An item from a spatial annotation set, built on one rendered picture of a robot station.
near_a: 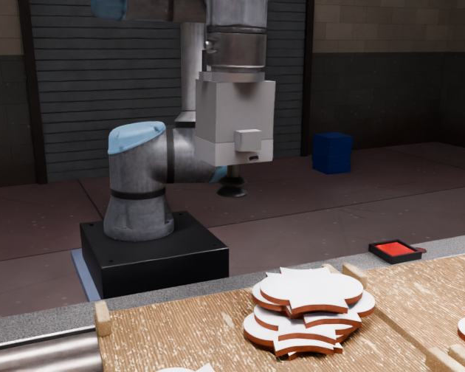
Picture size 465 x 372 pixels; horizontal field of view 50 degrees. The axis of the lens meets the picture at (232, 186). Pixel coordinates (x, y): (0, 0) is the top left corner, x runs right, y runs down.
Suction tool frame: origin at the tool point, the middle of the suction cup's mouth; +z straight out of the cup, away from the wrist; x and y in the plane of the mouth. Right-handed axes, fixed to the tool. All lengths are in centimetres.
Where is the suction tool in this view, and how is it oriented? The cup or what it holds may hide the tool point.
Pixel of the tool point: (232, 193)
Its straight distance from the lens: 68.0
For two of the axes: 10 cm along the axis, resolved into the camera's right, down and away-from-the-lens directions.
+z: -0.2, 9.6, 2.7
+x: -4.7, -2.5, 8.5
